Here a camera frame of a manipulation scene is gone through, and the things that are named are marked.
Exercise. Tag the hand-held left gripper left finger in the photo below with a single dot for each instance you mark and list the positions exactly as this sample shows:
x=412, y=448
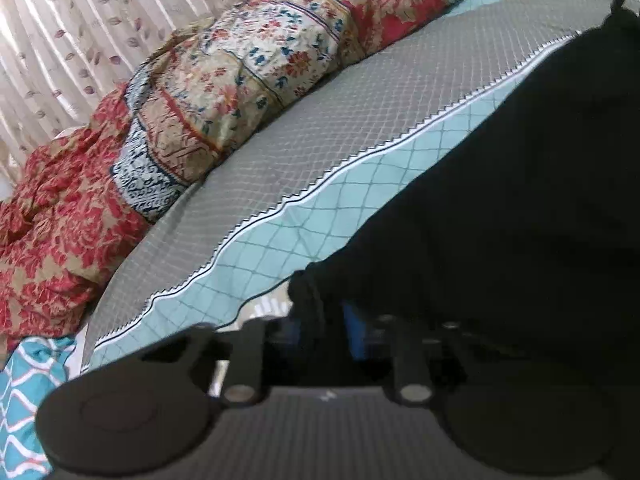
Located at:
x=287, y=332

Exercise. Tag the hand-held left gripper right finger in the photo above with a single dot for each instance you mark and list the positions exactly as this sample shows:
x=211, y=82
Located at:
x=353, y=331

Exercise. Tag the black pants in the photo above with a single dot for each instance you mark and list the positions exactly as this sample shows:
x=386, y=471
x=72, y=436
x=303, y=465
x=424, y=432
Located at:
x=505, y=200

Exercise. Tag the patchwork patterned bedspread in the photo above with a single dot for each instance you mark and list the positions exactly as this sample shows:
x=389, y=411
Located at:
x=320, y=160

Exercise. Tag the red floral patchwork blanket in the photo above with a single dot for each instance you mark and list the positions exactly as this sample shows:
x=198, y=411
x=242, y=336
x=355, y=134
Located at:
x=210, y=110

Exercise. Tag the teal wavy patterned cloth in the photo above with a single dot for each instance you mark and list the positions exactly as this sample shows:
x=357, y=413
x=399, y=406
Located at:
x=30, y=390

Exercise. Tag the leaf print curtain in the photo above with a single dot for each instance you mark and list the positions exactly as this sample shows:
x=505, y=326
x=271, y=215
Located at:
x=75, y=30

